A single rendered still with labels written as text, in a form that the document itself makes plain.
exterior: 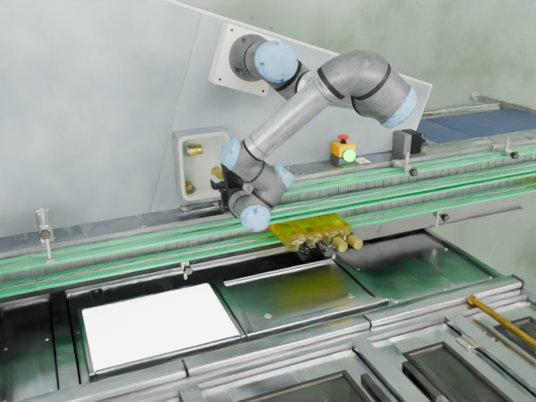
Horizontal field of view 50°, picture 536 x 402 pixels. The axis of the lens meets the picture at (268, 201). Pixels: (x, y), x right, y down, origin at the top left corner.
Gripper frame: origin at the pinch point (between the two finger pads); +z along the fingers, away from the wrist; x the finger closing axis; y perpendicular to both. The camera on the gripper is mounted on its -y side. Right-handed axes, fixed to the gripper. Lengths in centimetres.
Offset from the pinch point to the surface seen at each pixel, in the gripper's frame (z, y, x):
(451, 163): -2, 11, 90
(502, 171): 0, 20, 117
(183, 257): -3.1, 24.7, -15.5
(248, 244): -3.1, 25.4, 7.1
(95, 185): 17.0, 2.1, -37.4
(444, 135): 30, 12, 112
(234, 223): 0.1, 18.2, 3.7
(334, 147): 13, 2, 49
